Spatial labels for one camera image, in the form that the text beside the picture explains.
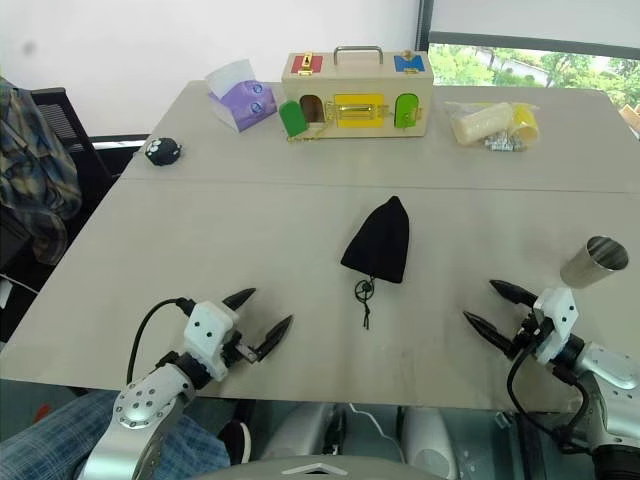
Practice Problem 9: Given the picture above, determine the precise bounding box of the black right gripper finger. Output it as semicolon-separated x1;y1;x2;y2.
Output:
488;279;538;308
462;310;521;359

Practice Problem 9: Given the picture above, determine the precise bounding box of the black shoe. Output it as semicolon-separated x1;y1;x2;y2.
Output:
218;418;253;464

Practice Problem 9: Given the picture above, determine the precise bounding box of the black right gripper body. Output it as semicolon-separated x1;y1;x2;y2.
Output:
509;305;547;359

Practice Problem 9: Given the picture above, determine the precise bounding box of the black round toy with eyes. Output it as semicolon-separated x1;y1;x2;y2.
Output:
144;136;183;167

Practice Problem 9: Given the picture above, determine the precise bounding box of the silver robot torso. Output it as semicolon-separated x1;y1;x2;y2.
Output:
199;453;441;480

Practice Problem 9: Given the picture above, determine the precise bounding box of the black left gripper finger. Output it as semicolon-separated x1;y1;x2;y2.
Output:
221;287;258;309
255;314;295;361

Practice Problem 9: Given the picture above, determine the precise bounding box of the black drawstring pouch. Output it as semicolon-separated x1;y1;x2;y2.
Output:
340;195;412;331

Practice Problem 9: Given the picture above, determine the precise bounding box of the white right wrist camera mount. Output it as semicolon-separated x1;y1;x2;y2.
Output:
530;286;581;364

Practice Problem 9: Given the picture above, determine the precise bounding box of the black office chair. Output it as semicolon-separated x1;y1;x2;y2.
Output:
0;87;124;281

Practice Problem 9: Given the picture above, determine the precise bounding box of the clear plastic bag with items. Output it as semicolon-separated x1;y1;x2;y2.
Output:
444;100;542;153

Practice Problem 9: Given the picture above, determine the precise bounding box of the purple tissue pack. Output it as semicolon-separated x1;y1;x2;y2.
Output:
205;58;279;134

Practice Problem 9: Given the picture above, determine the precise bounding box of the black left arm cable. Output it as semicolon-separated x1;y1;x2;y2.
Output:
126;297;197;384

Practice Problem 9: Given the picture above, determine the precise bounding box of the yellow cup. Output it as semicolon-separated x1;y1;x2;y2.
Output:
511;102;541;143

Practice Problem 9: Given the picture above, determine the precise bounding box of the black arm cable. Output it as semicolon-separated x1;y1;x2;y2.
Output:
126;297;197;384
506;341;591;454

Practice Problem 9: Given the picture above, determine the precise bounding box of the person's leg in jeans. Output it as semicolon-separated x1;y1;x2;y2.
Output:
0;391;231;480

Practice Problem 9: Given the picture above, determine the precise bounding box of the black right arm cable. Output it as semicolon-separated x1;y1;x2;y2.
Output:
506;341;591;454

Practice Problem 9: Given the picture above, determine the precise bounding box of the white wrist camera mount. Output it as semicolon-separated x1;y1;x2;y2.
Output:
530;286;581;364
183;301;241;379

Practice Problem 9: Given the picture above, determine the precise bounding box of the plaid shirt on chair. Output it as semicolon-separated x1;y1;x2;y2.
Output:
0;77;84;266

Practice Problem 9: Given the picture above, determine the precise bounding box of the stainless steel cup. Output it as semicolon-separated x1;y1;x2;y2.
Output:
559;236;630;291

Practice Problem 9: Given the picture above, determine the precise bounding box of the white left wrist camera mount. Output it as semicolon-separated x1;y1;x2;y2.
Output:
183;301;241;379

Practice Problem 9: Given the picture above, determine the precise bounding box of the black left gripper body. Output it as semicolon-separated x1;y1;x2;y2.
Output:
218;323;259;369

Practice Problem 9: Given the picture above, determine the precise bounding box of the wooden lock box toy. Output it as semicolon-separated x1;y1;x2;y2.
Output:
278;45;434;145

